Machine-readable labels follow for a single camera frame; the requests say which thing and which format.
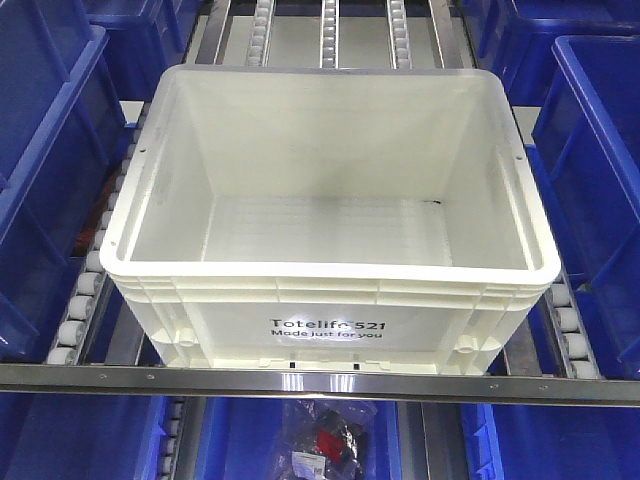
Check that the white plastic tote bin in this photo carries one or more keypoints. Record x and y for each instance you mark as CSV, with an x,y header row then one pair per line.
x,y
336,220

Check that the blue bin lower right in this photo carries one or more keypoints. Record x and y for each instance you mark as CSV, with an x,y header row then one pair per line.
x,y
546,442

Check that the blue bin shelf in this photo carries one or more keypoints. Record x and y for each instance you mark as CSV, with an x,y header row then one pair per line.
x,y
62,131
586,162

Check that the blue bin left shelf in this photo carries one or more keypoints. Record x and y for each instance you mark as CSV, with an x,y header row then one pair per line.
x,y
62,131

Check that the right white roller track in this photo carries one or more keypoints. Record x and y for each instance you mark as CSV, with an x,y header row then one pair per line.
x,y
568,334

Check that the left white roller track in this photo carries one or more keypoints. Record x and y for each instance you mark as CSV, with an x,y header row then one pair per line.
x,y
91,293

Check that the blue bin upper right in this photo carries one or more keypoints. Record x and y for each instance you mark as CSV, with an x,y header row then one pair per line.
x,y
513,39

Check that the rear centre roller track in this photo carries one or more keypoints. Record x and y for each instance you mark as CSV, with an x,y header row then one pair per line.
x,y
329,34

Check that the blue bin right shelf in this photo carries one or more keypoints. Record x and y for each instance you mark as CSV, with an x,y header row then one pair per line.
x,y
586,162

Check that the steel shelf front rail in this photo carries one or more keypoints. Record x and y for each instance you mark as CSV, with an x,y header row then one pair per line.
x,y
134,380

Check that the blue bin upper left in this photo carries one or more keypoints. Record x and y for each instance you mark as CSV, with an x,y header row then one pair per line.
x,y
145,38

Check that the blue bin lower centre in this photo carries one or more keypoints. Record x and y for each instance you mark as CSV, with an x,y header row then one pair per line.
x,y
240,437

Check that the blue bin lower left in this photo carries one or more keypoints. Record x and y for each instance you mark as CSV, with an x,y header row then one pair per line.
x,y
64,436

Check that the clear bag of parts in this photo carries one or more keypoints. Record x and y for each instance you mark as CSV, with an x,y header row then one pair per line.
x,y
323,439

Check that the white roller track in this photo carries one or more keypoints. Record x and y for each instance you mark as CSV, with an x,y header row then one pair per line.
x,y
91,293
568,334

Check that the blue bin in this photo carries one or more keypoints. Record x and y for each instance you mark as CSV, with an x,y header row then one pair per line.
x,y
145,38
546,442
240,437
513,39
64,436

